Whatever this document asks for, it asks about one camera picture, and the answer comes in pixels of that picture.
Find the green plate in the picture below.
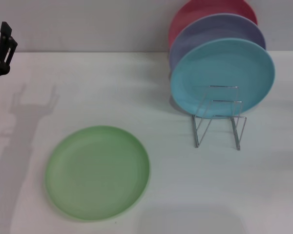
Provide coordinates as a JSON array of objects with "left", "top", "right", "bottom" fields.
[{"left": 44, "top": 125, "right": 151, "bottom": 223}]

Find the light blue plate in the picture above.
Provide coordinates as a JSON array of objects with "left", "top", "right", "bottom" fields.
[{"left": 170, "top": 38, "right": 276, "bottom": 119}]

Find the red plate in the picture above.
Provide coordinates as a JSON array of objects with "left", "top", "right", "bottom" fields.
[{"left": 168, "top": 0, "right": 258, "bottom": 49}]

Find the metal wire dish rack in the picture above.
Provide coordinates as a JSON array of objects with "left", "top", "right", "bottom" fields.
[{"left": 192, "top": 85, "right": 247, "bottom": 151}]

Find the purple plate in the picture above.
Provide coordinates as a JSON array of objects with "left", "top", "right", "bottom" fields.
[{"left": 168, "top": 13, "right": 267, "bottom": 71}]

